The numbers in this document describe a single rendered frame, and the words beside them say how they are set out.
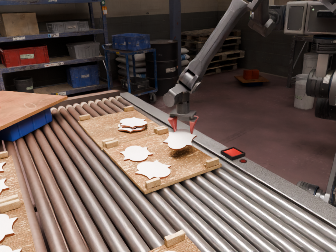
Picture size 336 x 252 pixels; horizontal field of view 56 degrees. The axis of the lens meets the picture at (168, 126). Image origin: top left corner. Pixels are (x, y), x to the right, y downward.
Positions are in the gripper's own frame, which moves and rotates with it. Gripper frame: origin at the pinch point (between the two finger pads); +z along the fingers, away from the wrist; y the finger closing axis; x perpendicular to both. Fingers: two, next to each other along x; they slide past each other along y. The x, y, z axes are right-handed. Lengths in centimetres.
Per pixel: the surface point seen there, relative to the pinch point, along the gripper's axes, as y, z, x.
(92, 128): -53, 8, 8
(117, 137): -34.8, 8.0, 1.5
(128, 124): -33.4, 4.7, 11.0
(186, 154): 2.8, 8.1, -4.8
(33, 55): -340, 24, 271
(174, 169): 2.0, 7.9, -18.5
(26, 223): -29, 7, -63
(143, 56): -214, 48, 407
